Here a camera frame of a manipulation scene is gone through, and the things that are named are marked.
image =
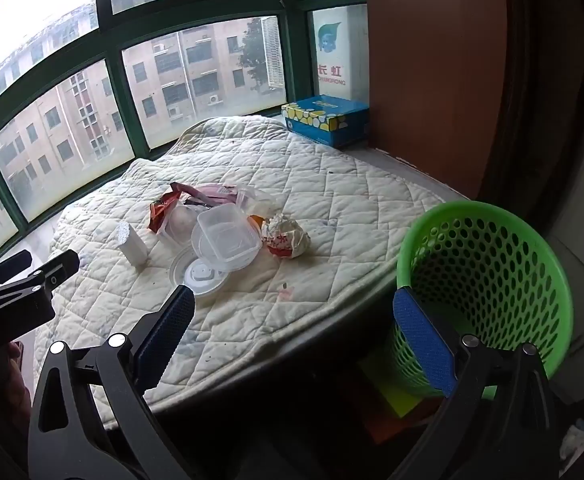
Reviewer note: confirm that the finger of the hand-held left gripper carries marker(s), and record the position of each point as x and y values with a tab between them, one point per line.
14	262
56	267

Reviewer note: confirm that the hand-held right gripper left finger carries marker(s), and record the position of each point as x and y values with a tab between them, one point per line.
169	330

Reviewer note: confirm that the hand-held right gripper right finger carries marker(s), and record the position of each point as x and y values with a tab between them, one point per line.
422	340

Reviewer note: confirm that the round plastic cup lid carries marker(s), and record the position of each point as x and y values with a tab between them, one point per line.
204	280

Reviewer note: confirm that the white foam block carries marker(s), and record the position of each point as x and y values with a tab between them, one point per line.
131	245

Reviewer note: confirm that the green plastic mesh basket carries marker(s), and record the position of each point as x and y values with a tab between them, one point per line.
497	260

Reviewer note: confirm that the clear plastic food container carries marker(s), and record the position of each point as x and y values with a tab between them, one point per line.
226	235

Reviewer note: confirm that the red snack wrapper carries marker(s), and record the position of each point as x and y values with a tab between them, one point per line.
161	212

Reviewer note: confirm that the pink snack wrapper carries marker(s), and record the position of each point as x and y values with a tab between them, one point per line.
211	194

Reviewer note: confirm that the red white paper wrapper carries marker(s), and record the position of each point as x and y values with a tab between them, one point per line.
284	237

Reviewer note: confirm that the clear plastic bag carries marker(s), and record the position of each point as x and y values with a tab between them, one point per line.
259	202

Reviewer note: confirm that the person's left hand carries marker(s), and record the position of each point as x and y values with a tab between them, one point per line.
16	360

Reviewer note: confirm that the yellow-green sheet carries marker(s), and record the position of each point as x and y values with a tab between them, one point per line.
392	395

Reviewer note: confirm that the apartment building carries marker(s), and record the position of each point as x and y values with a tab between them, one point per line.
71	110

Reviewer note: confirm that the white quilted blanket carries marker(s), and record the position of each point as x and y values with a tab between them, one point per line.
322	185

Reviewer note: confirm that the blue spotted tissue box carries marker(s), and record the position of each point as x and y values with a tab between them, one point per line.
322	120

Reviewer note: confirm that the brown wooden cabinet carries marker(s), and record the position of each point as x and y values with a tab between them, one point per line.
432	85

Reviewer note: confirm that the white air conditioner outdoor unit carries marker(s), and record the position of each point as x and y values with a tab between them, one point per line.
339	60

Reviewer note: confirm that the white louvred shutter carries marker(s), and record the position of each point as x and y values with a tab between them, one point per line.
272	55

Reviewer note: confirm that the green window frame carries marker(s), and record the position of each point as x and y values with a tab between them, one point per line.
111	40

